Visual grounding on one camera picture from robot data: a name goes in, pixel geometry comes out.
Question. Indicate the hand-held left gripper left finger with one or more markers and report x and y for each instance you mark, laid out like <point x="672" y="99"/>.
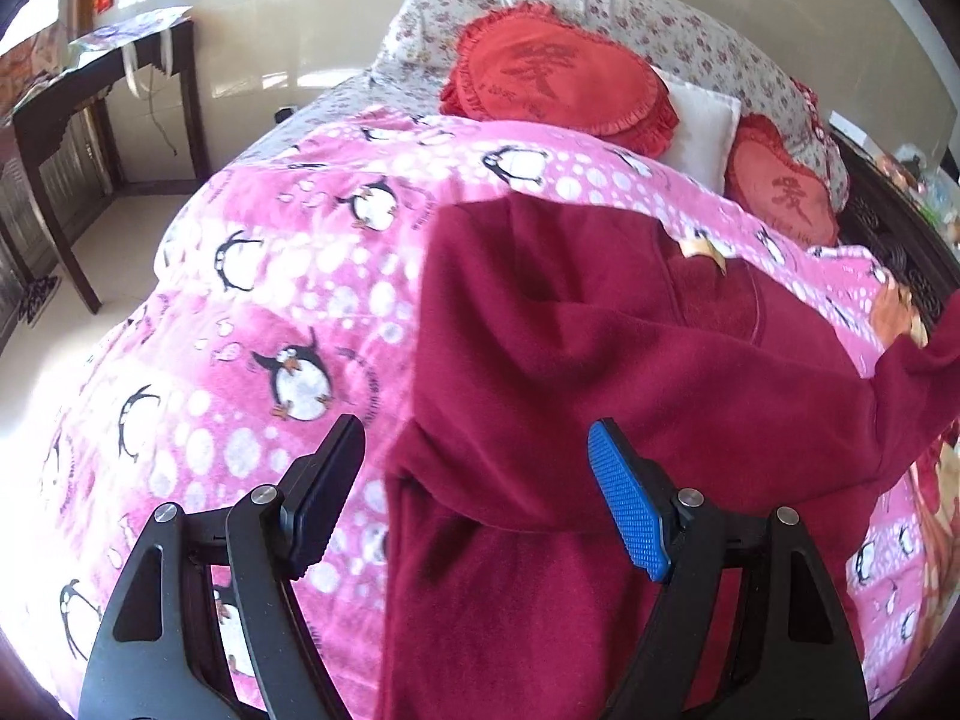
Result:
<point x="324" y="510"/>

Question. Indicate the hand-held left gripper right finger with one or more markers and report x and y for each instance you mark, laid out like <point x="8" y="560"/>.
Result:
<point x="630" y="502"/>

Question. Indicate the dark red fleece garment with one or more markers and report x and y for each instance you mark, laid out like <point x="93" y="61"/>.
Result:
<point x="540" y="360"/>

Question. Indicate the pink penguin print blanket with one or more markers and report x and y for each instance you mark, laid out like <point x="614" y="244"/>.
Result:
<point x="300" y="255"/>

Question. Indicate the orange red floral quilt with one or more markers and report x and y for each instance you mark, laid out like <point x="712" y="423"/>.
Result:
<point x="937" y="480"/>

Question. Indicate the small red heart pillow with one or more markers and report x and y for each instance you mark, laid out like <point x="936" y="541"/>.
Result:
<point x="784" y="191"/>

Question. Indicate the dark patterned floor mat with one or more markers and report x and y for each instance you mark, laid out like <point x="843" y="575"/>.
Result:
<point x="37" y="300"/>

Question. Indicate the dark carved wooden headboard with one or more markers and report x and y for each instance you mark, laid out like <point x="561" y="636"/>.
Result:
<point x="877" y="217"/>

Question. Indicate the white square pillow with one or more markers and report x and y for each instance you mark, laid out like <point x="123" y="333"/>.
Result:
<point x="701" y="127"/>

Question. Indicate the floral bed sheet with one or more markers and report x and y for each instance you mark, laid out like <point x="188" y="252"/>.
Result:
<point x="330" y="109"/>

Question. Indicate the large red heart pillow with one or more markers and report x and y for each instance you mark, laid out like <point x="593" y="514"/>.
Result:
<point x="547" y="82"/>

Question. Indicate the dark wooden slatted cabinet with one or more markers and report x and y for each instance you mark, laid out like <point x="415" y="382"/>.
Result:
<point x="15" y="202"/>

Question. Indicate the pile of small bedside clutter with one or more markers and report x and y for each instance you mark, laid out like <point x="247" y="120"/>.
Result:
<point x="926" y="180"/>

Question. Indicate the red ruffled cloth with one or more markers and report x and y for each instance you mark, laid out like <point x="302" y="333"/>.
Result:
<point x="808" y="96"/>

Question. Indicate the long floral pillow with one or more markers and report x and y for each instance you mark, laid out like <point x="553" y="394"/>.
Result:
<point x="675" y="22"/>

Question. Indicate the dark wooden desk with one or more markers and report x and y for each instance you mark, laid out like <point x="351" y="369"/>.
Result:
<point x="67" y="90"/>

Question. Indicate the short floral pillow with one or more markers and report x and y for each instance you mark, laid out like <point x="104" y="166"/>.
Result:
<point x="427" y="26"/>

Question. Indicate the white paper bag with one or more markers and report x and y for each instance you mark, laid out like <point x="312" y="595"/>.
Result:
<point x="127" y="28"/>

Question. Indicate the colourful printed sheet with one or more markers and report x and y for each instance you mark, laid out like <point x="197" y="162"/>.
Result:
<point x="30" y="64"/>

